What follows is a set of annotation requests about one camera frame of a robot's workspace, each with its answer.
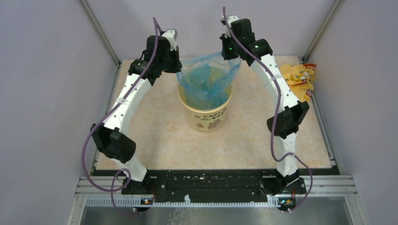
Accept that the blue plastic trash bag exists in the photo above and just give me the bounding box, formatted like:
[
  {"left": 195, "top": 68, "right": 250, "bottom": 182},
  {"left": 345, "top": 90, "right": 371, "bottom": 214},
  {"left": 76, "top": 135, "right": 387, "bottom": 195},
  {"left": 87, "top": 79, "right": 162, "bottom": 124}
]
[{"left": 176, "top": 52, "right": 242, "bottom": 110}]

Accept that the yellow capybara trash bin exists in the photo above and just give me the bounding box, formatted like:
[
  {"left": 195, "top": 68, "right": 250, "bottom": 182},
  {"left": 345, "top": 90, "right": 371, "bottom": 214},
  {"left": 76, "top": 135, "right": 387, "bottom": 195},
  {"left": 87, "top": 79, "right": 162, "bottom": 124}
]
[{"left": 177, "top": 84, "right": 232, "bottom": 132}]

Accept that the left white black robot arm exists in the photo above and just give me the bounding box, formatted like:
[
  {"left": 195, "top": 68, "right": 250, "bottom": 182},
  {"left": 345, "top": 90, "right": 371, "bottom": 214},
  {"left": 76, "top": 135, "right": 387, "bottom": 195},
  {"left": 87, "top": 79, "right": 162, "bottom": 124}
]
[{"left": 92, "top": 30, "right": 182, "bottom": 194}]

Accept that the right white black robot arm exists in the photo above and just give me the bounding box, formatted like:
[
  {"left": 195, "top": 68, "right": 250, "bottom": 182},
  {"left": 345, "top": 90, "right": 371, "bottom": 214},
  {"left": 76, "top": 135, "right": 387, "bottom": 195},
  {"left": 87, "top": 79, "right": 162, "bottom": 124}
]
[{"left": 220, "top": 15, "right": 309, "bottom": 193}]

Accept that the yellow crumpled snack bag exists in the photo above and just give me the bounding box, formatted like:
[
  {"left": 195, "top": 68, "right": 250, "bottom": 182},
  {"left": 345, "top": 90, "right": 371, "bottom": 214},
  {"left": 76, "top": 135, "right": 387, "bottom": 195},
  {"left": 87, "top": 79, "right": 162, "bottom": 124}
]
[{"left": 279, "top": 63, "right": 317, "bottom": 102}]

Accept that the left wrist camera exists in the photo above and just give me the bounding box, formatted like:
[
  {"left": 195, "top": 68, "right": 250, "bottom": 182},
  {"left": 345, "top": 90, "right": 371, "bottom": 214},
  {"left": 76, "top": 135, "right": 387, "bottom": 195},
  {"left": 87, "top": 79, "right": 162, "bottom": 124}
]
[{"left": 161, "top": 29, "right": 178, "bottom": 51}]

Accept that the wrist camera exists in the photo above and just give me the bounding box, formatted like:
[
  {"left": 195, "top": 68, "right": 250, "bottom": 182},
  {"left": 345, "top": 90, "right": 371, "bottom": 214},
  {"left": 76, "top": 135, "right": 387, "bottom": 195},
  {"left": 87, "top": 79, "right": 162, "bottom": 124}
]
[
  {"left": 221, "top": 15, "right": 239, "bottom": 30},
  {"left": 161, "top": 29, "right": 178, "bottom": 51}
]

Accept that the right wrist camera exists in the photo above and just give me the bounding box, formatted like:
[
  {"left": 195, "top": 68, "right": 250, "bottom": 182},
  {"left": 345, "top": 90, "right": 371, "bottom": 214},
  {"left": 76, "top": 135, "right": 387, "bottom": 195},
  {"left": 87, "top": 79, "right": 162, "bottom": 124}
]
[{"left": 221, "top": 15, "right": 239, "bottom": 30}]

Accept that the right aluminium frame post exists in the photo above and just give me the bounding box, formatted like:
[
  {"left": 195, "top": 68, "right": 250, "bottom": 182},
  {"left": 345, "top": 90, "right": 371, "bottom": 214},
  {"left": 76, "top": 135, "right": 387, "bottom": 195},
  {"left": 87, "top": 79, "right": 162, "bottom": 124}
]
[{"left": 301, "top": 0, "right": 344, "bottom": 63}]

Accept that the aluminium frame post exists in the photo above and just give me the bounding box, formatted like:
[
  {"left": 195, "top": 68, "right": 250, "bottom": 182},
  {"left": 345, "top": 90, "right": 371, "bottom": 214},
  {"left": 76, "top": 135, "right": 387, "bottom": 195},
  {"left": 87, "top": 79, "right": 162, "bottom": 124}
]
[
  {"left": 301, "top": 0, "right": 344, "bottom": 63},
  {"left": 78, "top": 0, "right": 121, "bottom": 66}
]

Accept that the left aluminium frame post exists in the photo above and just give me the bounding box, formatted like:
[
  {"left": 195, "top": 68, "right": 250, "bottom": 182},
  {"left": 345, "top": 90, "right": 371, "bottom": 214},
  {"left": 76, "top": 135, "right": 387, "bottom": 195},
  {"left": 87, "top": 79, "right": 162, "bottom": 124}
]
[{"left": 78, "top": 0, "right": 121, "bottom": 66}]

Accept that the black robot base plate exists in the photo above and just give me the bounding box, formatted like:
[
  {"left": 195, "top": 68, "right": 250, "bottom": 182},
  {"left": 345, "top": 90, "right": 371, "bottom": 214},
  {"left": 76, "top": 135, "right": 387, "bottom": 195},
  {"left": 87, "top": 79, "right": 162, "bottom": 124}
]
[{"left": 121, "top": 169, "right": 307, "bottom": 203}]

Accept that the white slotted cable duct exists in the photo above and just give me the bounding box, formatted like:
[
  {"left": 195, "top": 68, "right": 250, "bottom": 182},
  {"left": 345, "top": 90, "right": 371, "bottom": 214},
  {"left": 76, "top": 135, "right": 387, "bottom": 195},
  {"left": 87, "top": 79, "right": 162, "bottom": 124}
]
[{"left": 85, "top": 194, "right": 281, "bottom": 208}]

